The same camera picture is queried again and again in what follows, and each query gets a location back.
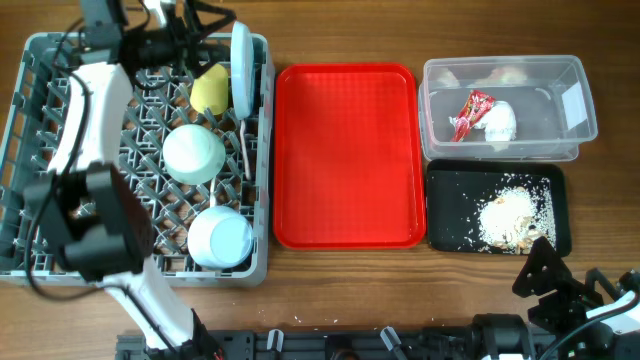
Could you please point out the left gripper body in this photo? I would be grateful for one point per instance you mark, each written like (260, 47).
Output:
(169, 45)

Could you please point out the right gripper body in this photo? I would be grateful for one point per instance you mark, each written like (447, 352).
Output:
(574, 299)

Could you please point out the yellow plastic cup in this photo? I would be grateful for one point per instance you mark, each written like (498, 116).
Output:
(211, 91)

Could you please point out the large light blue plate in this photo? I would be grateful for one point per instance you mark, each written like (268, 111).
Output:
(242, 70)

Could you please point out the rice food leftovers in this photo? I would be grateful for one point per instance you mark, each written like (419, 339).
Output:
(510, 215)

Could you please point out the light green bowl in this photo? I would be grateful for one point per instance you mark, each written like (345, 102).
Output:
(193, 154)

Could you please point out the white plastic fork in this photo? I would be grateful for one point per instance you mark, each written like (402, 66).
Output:
(246, 163)

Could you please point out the white plastic spoon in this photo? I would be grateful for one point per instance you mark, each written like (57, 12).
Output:
(212, 193)

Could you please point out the white napkin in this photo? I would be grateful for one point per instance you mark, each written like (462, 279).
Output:
(499, 124)

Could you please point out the red snack wrapper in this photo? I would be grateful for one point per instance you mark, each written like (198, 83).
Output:
(477, 105)

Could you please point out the small light blue bowl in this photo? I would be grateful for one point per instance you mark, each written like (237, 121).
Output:
(219, 238)

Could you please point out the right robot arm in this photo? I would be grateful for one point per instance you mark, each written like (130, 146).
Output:
(586, 319)

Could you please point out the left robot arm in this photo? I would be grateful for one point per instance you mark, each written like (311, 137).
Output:
(82, 206)

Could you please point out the grey dishwasher rack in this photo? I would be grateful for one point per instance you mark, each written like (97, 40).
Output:
(34, 128)

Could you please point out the black plastic tray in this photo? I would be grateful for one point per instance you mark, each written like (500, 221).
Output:
(458, 190)

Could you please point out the clear plastic bin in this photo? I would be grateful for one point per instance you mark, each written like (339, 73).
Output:
(549, 95)

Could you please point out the red plastic tray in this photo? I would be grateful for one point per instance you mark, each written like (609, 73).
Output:
(347, 158)

